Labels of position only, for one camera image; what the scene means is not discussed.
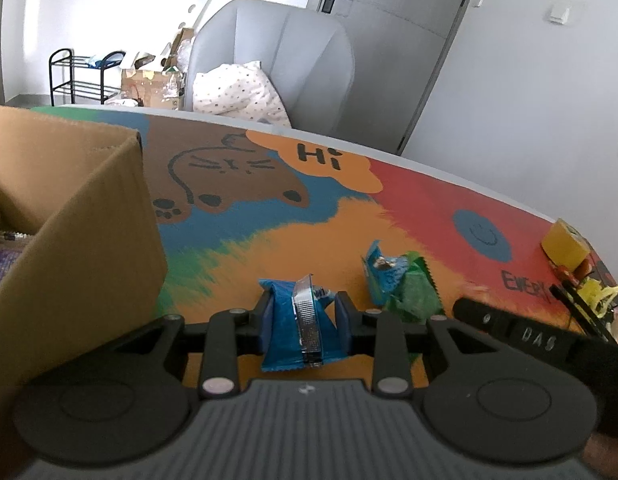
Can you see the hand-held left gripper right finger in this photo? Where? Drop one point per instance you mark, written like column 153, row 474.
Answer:
column 341, row 315

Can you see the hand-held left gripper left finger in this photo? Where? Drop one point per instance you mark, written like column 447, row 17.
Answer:
column 265, row 312

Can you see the blue snack packet silver strip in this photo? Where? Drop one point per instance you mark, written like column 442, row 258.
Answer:
column 289, row 320

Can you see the brown cardboard box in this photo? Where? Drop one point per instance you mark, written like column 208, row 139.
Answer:
column 89, row 260

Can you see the person's right forearm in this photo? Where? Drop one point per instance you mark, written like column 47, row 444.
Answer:
column 609, row 460

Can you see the black metal tool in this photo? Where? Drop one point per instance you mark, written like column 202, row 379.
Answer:
column 581, row 307

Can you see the blue cookie snack packet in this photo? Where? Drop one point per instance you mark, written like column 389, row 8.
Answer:
column 384, row 272

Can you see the dark green snack packet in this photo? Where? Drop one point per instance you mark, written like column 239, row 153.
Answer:
column 414, row 292

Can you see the yellow plastic clip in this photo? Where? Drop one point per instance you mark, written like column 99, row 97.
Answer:
column 596, row 296

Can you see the yellow box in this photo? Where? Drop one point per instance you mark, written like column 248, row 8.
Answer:
column 564, row 246

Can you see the colourful printed table mat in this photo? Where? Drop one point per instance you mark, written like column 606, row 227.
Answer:
column 414, row 195

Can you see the white dotted pillow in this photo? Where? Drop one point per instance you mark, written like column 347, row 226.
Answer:
column 236, row 92

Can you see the cluttered cardboard box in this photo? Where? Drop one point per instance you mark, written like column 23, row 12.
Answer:
column 151, row 85

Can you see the purple snack packet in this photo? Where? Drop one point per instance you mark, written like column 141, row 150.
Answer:
column 1, row 267

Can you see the grey armchair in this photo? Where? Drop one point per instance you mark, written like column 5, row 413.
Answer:
column 289, row 45

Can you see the grey door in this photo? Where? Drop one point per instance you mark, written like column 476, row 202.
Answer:
column 389, row 50

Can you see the black shoe rack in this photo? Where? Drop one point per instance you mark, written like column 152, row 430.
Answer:
column 76, row 77

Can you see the white light switch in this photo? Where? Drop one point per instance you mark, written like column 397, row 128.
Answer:
column 559, row 12

